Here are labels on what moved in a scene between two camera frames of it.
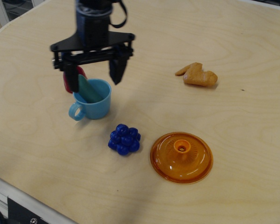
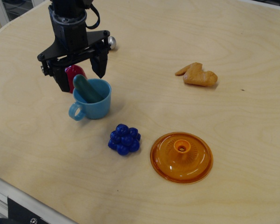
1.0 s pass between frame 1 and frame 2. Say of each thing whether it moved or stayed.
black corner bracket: stayed
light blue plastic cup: stayed
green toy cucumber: stayed
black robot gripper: moved
